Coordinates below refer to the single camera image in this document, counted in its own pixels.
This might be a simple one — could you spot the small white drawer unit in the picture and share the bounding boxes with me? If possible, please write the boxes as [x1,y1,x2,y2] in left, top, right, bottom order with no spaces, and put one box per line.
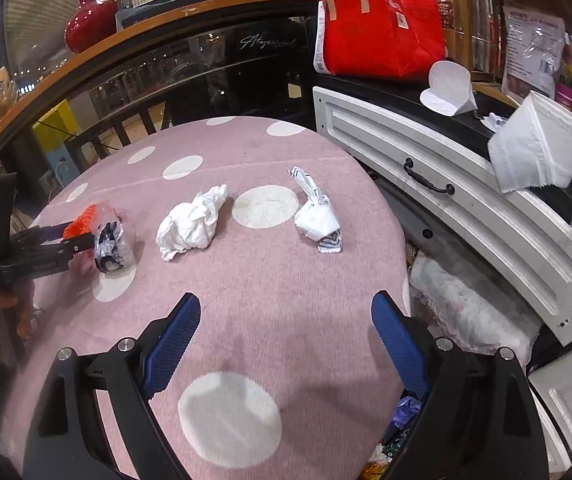
[528,340,572,473]

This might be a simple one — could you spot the black office chair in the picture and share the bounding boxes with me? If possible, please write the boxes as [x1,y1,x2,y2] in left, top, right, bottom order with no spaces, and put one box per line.
[221,17,311,123]

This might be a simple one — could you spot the black wooden railing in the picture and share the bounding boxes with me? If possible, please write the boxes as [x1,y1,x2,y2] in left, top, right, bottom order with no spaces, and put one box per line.
[63,100,174,161]

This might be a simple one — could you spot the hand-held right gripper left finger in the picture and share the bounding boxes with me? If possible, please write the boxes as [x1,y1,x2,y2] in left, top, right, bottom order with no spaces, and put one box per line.
[22,292,203,480]

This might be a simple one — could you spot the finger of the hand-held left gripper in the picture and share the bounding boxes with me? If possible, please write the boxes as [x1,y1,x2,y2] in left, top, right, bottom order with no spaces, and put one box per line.
[30,222,74,243]
[30,235,95,276]

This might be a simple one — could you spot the colourful snack wrappers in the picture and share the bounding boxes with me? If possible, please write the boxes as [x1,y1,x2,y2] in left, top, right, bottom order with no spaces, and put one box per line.
[361,395,424,480]

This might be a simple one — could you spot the clear black-printed plastic wrapper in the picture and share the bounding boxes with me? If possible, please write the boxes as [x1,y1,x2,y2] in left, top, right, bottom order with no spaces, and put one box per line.
[93,212,131,273]

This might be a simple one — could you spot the red vase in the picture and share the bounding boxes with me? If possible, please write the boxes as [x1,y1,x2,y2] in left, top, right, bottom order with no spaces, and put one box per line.
[64,0,118,55]

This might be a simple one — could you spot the white lace bundle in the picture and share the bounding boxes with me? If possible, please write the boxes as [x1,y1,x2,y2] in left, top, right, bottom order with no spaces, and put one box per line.
[408,252,542,356]

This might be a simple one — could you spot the small folded white face mask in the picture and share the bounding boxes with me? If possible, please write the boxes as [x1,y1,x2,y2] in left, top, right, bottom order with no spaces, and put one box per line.
[420,60,478,117]

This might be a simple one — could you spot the white tissue paper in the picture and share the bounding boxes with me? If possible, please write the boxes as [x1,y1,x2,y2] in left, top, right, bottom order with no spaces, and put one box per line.
[157,185,229,262]

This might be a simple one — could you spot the large white face mask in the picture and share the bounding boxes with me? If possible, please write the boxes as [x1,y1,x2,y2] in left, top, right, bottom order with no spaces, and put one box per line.
[487,91,572,195]

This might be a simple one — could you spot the yellow box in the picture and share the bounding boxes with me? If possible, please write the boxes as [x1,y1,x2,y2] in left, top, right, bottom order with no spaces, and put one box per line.
[33,100,74,153]

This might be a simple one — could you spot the crumpled striped white paper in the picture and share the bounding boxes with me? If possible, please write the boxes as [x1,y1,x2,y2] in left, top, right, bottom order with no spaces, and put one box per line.
[288,166,343,255]

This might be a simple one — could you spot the clear printed packet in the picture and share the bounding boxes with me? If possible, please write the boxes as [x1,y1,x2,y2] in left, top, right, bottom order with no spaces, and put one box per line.
[503,5,566,98]

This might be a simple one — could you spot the red tote bag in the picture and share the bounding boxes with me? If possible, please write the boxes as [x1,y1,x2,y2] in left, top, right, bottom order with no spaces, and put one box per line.
[316,0,447,81]

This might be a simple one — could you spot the curved wooden counter rim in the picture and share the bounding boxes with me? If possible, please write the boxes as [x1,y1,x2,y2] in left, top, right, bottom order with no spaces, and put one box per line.
[0,0,321,176]

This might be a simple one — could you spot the white drawer cabinet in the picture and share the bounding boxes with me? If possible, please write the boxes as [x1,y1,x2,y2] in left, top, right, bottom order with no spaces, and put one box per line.
[312,85,572,346]

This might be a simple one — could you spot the orange yellow knitted toy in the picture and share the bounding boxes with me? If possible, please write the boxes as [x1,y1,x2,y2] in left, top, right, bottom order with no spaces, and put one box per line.
[63,204,100,240]

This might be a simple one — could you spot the black drawer handle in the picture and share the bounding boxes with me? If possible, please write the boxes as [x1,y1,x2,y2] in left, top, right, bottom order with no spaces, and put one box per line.
[403,158,456,196]

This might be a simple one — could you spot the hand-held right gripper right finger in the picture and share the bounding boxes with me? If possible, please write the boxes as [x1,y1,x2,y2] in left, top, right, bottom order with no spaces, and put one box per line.
[371,290,552,480]

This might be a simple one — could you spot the pink polka dot tablecloth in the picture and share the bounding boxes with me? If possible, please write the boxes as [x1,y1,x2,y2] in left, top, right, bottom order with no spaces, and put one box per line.
[26,116,411,480]

